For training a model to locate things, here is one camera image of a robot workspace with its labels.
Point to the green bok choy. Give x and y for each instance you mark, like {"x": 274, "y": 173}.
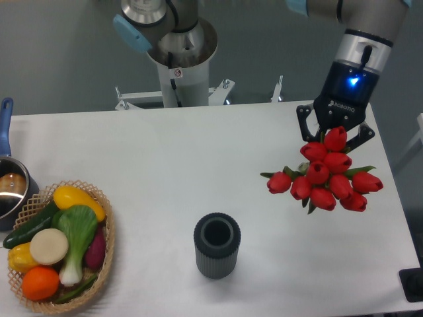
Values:
{"x": 79, "y": 224}

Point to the white metal base frame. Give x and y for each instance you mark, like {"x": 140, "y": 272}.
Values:
{"x": 220, "y": 95}

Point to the black device at edge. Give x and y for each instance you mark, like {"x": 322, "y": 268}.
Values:
{"x": 411, "y": 281}

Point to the green cucumber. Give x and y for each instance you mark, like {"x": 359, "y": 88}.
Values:
{"x": 24, "y": 233}

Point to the purple sweet potato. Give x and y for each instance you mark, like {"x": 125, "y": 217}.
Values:
{"x": 95, "y": 254}

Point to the woven wicker basket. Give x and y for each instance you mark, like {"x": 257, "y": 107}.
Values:
{"x": 35, "y": 205}

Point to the orange fruit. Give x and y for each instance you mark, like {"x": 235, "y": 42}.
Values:
{"x": 40, "y": 283}

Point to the dark grey ribbed vase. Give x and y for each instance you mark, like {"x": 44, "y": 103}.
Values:
{"x": 217, "y": 238}

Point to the green chili pepper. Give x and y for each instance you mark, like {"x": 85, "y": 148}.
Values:
{"x": 87, "y": 284}

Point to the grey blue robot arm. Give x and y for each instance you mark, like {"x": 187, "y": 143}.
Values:
{"x": 371, "y": 28}

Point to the red tulip bouquet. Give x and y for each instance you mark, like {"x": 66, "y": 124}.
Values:
{"x": 326, "y": 178}

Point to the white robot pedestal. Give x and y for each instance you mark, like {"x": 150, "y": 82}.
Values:
{"x": 182, "y": 61}

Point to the blue handled saucepan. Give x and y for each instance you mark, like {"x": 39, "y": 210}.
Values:
{"x": 17, "y": 185}

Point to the yellow bell pepper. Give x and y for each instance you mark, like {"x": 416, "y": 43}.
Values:
{"x": 20, "y": 258}

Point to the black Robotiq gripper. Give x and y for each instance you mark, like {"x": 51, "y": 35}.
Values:
{"x": 342, "y": 102}

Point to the yellow squash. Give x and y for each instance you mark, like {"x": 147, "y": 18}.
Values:
{"x": 68, "y": 196}

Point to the beige round bun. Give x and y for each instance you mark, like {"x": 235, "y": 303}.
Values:
{"x": 49, "y": 246}

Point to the white frame at right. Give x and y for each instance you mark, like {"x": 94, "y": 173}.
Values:
{"x": 412, "y": 148}

